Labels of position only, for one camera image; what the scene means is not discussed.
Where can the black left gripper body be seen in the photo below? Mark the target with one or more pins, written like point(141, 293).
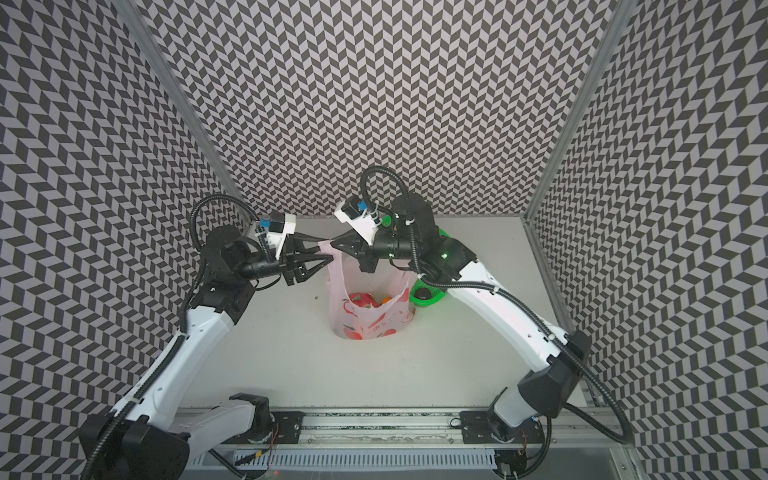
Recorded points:
point(263, 268)

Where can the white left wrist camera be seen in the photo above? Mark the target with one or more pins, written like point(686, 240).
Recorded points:
point(275, 230)

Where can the white vented cable tray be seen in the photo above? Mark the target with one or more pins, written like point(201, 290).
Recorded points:
point(374, 460)

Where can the aluminium corner post left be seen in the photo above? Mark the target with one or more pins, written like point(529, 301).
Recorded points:
point(158, 63)

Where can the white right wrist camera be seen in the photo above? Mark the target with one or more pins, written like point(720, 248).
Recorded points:
point(356, 213)

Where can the aluminium corner post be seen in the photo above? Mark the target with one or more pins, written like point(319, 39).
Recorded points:
point(158, 63)
point(606, 48)

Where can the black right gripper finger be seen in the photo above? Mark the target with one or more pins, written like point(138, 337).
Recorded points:
point(368, 263)
point(351, 243)

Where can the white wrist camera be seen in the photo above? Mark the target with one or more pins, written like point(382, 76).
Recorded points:
point(356, 213)
point(275, 230)

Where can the green plastic basket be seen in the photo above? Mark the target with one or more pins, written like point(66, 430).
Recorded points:
point(425, 258)

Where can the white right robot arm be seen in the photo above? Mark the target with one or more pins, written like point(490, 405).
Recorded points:
point(407, 230)

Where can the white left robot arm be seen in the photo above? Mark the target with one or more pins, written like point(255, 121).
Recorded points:
point(140, 438)

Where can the aluminium corner post right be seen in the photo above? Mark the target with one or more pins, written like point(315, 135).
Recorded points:
point(606, 48)

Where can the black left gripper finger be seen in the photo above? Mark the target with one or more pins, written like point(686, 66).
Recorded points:
point(305, 266)
point(302, 244)

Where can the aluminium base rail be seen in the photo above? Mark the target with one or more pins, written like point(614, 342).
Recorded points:
point(397, 428)

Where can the pink plastic bag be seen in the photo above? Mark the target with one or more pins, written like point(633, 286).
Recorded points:
point(355, 323)

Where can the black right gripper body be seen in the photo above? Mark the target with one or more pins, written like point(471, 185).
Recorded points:
point(367, 249)

